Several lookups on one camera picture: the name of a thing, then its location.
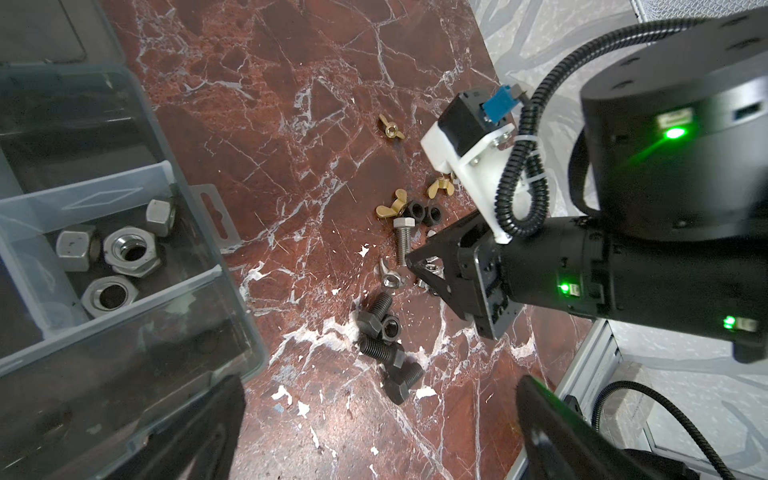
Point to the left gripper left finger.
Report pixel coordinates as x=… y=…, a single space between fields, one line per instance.
x=196 y=441

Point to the brass wing nut left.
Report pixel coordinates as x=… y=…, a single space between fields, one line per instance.
x=396 y=208

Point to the brass wing nut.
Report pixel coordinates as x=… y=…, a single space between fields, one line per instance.
x=443 y=185
x=396 y=208
x=390 y=129

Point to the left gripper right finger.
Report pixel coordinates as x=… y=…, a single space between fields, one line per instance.
x=560 y=445

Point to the black hex nut right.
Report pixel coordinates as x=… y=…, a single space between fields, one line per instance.
x=433 y=215

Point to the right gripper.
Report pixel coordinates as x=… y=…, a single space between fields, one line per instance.
x=462 y=263

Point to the black hex nut left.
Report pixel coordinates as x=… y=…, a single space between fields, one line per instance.
x=415 y=210

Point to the brass wing nut far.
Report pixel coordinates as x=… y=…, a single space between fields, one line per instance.
x=390 y=129

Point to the black hex nut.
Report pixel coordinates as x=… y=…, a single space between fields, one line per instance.
x=415 y=210
x=433 y=215

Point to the brass wing nut bottom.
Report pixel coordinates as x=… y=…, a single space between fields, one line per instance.
x=443 y=185

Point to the steel hex bolt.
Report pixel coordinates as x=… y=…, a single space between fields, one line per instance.
x=403 y=227

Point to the steel hex nut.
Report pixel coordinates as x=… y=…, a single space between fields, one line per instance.
x=78 y=247
x=160 y=215
x=132 y=251

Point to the steel wing nut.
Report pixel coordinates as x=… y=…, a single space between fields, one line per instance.
x=390 y=279

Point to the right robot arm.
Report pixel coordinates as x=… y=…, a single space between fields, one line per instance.
x=668 y=176

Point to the grey plastic organizer box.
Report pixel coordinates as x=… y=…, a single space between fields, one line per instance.
x=83 y=354

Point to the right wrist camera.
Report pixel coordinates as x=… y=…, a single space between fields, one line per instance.
x=468 y=141

